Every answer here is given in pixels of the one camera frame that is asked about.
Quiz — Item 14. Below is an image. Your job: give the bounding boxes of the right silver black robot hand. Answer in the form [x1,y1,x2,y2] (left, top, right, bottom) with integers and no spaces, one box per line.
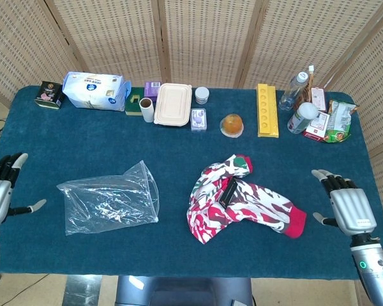
[311,168,378,237]

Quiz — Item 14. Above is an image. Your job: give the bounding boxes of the red white patterned garment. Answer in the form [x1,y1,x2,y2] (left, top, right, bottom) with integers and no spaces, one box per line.
[186,154,308,245]

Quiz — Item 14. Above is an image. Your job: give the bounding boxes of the clear plastic zip bag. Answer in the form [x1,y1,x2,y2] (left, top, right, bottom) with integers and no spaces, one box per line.
[56,159,160,236]

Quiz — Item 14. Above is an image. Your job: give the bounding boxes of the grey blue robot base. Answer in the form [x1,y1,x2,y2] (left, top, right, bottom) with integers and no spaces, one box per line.
[114,275,253,306]

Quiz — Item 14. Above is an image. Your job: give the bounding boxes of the green snack packet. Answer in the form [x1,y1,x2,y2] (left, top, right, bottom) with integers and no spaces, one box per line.
[324,99,360,144]

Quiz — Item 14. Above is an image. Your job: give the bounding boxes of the red white small box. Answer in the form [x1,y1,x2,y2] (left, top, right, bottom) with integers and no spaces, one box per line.
[303,111,331,141]

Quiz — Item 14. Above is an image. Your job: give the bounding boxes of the white green cylindrical can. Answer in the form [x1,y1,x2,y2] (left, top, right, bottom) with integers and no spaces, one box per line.
[287,102,320,135]

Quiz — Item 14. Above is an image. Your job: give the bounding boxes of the black luncheon meat tin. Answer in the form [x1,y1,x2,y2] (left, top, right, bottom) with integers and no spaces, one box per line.
[34,80,65,110]

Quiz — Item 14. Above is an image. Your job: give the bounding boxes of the pink white flat box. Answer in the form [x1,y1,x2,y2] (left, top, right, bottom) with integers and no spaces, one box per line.
[310,86,327,112]

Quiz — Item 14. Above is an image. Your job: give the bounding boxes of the grey metal table support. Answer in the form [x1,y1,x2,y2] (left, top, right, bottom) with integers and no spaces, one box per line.
[63,275,103,306]

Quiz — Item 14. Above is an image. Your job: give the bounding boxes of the brown pouch with white cap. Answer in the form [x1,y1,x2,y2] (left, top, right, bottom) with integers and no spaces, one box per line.
[293,65,316,111]

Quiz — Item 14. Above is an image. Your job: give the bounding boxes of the yellow block with round holes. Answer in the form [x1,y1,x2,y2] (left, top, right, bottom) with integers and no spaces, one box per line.
[257,83,280,138]

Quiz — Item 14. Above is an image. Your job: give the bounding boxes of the clear plastic water bottle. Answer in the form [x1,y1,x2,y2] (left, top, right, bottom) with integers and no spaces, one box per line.
[278,71,310,112]

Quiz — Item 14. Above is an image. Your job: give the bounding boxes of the white blue tissue pack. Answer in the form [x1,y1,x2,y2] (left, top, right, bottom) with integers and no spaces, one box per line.
[62,71,132,112]

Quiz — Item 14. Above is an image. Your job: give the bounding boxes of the orange jelly cup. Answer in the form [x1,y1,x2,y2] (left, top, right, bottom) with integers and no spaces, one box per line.
[219,113,245,139]

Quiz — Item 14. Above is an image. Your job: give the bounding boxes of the green yellow sponge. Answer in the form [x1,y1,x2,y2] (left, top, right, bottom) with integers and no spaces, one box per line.
[124,94,146,116]

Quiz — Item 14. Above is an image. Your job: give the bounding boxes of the white paper roll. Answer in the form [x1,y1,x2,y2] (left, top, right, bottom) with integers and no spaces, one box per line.
[139,97,155,123]

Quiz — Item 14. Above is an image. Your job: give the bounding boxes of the lavender clear small case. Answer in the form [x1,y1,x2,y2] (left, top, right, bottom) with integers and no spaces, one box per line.
[190,108,207,131]

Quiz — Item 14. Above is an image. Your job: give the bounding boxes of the purple cardboard box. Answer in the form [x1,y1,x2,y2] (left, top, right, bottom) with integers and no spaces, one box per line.
[143,81,162,103]

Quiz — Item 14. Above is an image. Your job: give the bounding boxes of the small white jar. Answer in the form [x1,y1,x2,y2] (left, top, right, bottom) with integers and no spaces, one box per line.
[195,87,210,105]

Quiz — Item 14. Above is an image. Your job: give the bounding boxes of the beige lidded lunch box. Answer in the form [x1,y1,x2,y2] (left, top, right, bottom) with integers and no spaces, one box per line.
[153,83,193,128]

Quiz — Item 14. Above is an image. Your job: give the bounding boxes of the woven rattan folding screen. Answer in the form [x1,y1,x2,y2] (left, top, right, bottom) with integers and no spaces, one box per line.
[0,0,383,224]

